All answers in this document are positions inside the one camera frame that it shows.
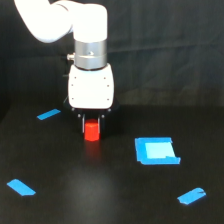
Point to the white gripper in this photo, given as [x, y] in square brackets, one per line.
[91, 90]

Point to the red hexagonal block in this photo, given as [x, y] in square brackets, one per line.
[91, 132]

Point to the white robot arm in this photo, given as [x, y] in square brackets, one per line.
[88, 23]

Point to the blue tape strip back left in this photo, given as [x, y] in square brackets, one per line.
[48, 114]

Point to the blue tape strip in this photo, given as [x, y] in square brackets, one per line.
[48, 114]
[192, 196]
[20, 188]

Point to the blue tape square marker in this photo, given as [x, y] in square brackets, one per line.
[156, 151]

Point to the black backdrop curtain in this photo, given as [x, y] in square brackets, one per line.
[162, 52]

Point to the blue tape strip front left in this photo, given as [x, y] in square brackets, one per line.
[20, 188]

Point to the blue tape strip front right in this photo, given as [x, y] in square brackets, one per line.
[192, 196]

